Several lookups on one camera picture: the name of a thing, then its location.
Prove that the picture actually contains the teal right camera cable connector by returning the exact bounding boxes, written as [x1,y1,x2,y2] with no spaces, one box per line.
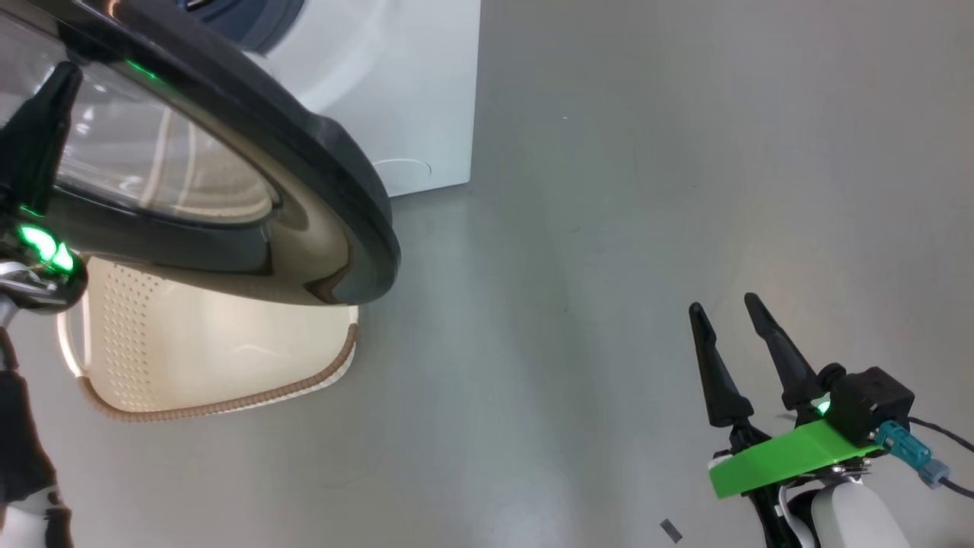
[875,420,950,489]

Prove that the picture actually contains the black right camera cable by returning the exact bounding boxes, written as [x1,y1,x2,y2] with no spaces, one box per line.
[906,415,974,499]

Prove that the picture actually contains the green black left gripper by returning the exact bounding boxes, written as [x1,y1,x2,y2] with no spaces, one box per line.
[0,61,84,279]

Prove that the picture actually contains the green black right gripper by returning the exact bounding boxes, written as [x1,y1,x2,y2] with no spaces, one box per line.
[689,292,883,548]

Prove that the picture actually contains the black round glass washer door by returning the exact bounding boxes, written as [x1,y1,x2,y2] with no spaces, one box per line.
[0,0,402,307]

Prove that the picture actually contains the white front-load washing machine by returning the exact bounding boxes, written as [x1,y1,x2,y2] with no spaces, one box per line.
[177,0,482,197]

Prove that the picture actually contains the grey rubber door gasket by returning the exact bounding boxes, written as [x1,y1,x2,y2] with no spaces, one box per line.
[183,0,305,54]

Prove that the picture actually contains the round white filter cover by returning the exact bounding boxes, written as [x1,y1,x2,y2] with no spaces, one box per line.
[373,158,433,186]

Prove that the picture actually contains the cream perforated laundry basket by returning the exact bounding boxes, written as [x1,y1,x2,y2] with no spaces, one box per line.
[57,255,360,423]

